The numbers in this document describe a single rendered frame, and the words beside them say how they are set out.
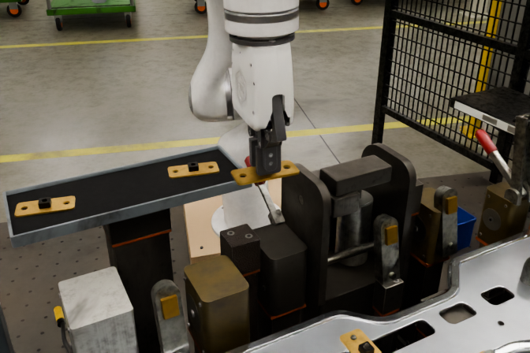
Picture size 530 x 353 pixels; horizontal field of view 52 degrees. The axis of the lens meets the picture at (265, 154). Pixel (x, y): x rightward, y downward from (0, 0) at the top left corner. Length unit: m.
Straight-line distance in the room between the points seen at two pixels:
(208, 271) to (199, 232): 0.59
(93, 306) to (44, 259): 0.83
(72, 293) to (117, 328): 0.08
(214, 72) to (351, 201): 0.45
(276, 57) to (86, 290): 0.41
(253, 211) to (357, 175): 0.53
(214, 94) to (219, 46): 0.11
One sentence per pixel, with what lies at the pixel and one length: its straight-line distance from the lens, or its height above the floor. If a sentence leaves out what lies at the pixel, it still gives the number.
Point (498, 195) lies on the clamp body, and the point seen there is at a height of 1.05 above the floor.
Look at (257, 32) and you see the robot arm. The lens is 0.59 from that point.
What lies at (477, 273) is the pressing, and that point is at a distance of 1.02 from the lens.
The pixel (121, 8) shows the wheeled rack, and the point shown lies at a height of 0.26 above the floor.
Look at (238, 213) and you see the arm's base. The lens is 1.36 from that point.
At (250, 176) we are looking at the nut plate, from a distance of 0.69.
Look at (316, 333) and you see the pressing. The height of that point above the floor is 1.00.
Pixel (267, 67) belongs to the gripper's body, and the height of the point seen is 1.42.
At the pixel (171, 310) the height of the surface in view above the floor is 1.08.
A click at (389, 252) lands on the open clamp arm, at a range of 0.95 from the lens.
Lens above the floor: 1.60
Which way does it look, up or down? 27 degrees down
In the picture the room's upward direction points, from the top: straight up
